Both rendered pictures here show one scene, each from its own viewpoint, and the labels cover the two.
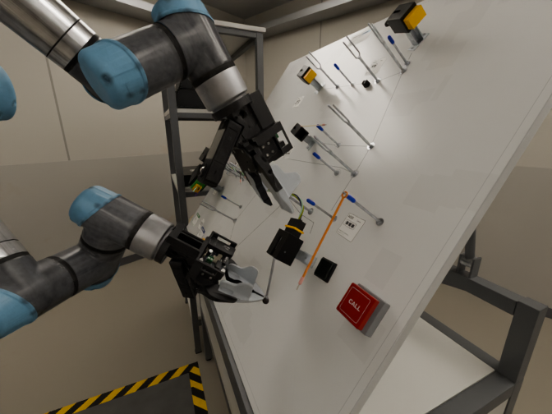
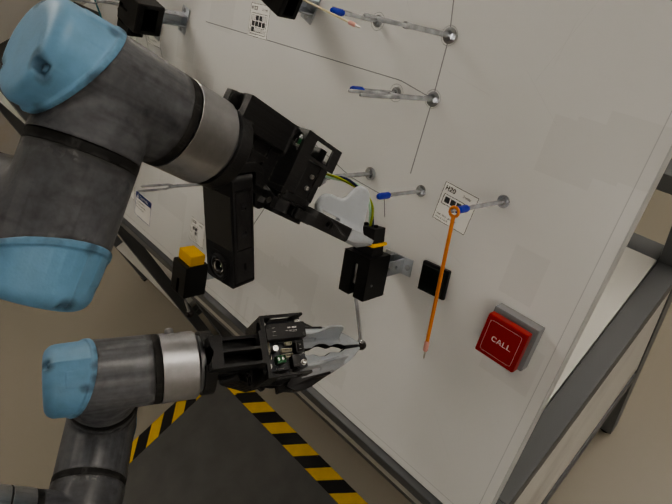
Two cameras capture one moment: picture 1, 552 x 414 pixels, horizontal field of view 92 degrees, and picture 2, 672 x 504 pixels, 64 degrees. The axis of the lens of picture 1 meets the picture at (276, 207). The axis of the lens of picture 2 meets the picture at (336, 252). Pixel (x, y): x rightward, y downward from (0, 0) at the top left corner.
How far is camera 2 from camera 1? 0.31 m
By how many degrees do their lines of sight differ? 32
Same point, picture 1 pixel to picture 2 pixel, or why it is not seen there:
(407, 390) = not seen: hidden behind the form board
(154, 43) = (86, 189)
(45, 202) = not seen: outside the picture
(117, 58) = (60, 267)
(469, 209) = (637, 188)
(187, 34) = (118, 123)
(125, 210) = (126, 369)
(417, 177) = (551, 121)
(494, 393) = (657, 296)
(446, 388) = (601, 314)
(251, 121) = (261, 151)
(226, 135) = (237, 207)
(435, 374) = not seen: hidden behind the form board
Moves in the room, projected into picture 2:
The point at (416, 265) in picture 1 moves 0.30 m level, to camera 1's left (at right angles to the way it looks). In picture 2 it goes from (572, 272) to (308, 392)
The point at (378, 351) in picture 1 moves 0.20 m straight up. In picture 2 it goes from (539, 381) to (554, 277)
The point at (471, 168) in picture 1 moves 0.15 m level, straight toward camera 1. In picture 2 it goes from (637, 113) to (646, 237)
